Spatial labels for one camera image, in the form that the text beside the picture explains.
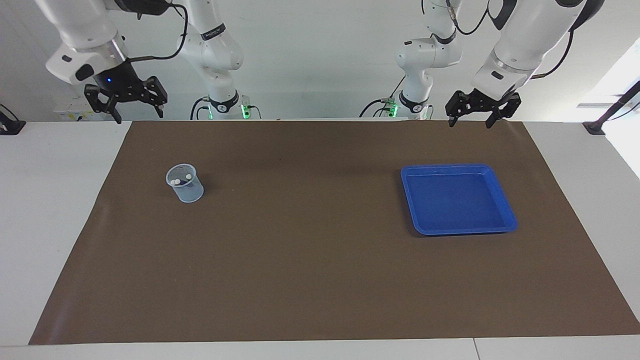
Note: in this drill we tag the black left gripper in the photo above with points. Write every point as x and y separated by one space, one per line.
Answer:
487 102

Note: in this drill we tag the brown table mat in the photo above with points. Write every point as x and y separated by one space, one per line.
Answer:
300 250

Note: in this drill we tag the black table clamp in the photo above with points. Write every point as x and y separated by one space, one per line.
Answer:
11 126

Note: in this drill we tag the translucent plastic cup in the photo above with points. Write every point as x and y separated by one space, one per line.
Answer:
187 192

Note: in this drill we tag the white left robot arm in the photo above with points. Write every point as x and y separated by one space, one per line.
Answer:
525 40

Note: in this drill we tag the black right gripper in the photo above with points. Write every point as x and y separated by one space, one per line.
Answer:
120 82

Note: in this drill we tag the blue plastic tray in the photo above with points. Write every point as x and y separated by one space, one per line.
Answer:
460 200

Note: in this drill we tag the white wall socket box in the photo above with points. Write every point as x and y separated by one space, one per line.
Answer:
75 111

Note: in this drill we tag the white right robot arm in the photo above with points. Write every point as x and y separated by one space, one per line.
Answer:
80 30

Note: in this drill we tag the black camera stand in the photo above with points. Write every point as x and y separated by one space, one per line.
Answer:
607 117

